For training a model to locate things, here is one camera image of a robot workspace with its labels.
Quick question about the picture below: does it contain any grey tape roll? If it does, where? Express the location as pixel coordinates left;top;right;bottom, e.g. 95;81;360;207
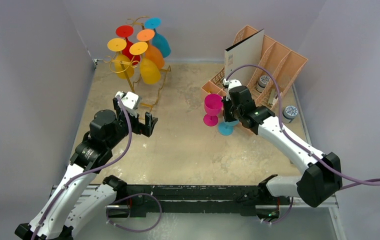
282;105;299;124

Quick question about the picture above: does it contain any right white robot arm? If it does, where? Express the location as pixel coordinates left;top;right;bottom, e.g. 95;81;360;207
223;85;343;208

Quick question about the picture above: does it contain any yellow wine glass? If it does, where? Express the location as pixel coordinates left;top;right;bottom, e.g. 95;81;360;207
129;41;161;85
107;38;134;80

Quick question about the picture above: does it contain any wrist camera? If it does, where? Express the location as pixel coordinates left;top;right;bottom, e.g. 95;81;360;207
222;78;242;101
115;91;141;117

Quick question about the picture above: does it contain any white binder folder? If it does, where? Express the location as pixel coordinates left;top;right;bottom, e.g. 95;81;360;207
223;25;265;78

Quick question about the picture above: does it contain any orange wine glass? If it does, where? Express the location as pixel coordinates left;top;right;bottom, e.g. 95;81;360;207
136;29;165;69

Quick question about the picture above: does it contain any blue wine glass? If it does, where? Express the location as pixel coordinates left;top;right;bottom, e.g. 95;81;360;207
218;120;239;136
144;17;171;58

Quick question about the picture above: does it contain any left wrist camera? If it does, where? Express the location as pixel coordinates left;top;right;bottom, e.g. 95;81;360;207
115;91;141;117

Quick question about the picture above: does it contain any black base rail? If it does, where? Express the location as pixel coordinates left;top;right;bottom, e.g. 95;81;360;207
116;184;290;219

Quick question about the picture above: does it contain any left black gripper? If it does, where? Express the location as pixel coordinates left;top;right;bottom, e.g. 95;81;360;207
107;98;156;149

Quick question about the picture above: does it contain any patterned tin in organizer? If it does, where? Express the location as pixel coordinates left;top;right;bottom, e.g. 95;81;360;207
256;75;271;93

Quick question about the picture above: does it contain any peach plastic file organizer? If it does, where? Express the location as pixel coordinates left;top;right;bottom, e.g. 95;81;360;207
201;35;308;111

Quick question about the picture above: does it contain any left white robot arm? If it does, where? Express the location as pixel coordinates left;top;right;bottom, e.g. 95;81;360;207
14;91;158;240

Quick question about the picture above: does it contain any gold wire glass rack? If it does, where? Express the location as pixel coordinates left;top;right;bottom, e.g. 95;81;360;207
102;15;171;110

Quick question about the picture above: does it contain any pink wine glass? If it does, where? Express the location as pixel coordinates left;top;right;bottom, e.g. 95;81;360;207
203;93;223;127

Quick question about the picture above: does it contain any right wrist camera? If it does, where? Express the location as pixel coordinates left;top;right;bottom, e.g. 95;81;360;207
222;78;242;101

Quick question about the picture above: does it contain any red wine glass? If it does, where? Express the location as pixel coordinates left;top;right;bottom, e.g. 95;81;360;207
115;25;140;66

